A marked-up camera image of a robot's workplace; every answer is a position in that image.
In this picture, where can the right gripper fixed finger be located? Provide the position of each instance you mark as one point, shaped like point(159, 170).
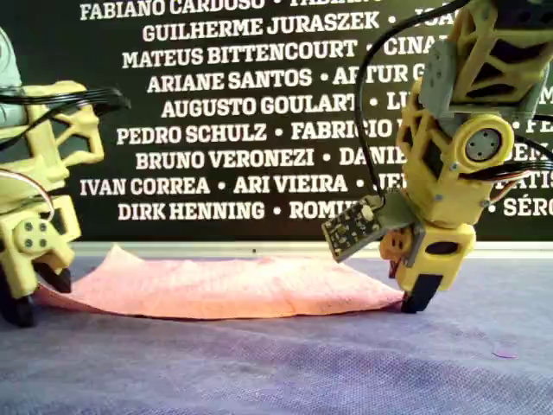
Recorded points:
point(425, 294)

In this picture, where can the yellow left gripper body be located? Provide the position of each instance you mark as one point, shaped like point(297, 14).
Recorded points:
point(65, 216)

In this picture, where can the left gripper moving finger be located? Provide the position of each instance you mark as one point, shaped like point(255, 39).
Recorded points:
point(32, 235)

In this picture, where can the pink terry cloth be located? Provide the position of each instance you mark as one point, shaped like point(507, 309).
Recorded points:
point(216, 289)

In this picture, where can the dark blue table cover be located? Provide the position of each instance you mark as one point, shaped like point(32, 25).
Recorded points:
point(276, 367)

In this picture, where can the yellow right gripper body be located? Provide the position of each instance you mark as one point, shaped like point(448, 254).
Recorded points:
point(445, 259)

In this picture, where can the black camera circuit board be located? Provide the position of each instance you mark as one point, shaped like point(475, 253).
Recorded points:
point(350, 229)

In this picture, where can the small pink sticker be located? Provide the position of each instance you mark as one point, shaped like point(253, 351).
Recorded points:
point(505, 353)

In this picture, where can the right gripper moving finger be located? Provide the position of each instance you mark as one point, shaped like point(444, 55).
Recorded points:
point(397, 244)

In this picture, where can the yellow left robot arm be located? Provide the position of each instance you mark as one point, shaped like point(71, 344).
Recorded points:
point(43, 164)

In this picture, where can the aluminium table frame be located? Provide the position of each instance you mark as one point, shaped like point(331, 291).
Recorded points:
point(302, 250)

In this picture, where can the yellow right robot arm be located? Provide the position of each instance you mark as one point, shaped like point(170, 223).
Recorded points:
point(458, 194)

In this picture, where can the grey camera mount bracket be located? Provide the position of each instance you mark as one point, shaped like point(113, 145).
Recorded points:
point(397, 212)

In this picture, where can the black banner with white names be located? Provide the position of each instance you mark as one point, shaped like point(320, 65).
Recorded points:
point(216, 108)

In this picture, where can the left gripper fixed finger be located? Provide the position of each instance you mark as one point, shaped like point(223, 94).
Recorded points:
point(19, 281)

